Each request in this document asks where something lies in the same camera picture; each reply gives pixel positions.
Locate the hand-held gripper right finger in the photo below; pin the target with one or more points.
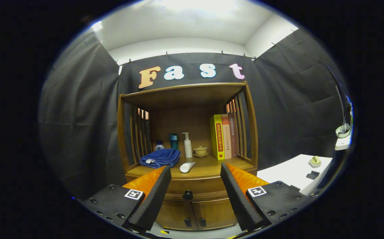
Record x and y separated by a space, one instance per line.
238 196

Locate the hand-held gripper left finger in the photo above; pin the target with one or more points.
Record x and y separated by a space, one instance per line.
155 196

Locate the white green cleanser tube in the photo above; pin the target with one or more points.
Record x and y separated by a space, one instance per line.
187 167

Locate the wooden cabinet door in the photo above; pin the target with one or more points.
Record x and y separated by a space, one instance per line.
175 215
217 212

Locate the wooden countertop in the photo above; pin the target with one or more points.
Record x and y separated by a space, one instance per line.
208 166

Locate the white side cabinet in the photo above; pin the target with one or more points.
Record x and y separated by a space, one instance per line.
288 171

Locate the wooden cabinet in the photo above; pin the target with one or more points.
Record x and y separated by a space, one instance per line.
185 96

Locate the blue folded towel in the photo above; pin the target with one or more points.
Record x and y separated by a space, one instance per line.
160 157

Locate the small white blue-capped bottle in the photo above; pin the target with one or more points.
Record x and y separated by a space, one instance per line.
159 146

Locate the orange and white book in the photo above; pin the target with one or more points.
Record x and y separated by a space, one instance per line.
226 139

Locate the teal bottle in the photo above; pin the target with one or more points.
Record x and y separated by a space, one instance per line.
173 141

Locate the white pump bottle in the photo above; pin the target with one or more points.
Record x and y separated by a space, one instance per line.
187 147

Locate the beige lidded tea cup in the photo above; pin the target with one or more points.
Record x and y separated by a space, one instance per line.
200 151

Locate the brown book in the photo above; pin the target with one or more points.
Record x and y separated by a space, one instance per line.
233 136

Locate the yellow book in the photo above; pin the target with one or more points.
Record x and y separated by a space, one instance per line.
218 139

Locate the small black object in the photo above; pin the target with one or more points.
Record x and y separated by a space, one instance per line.
313 175

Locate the pale green small object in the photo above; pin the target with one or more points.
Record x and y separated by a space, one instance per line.
315 161

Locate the white shelf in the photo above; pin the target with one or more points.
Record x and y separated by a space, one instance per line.
343 143

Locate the white bowl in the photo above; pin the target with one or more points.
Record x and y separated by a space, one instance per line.
341 132

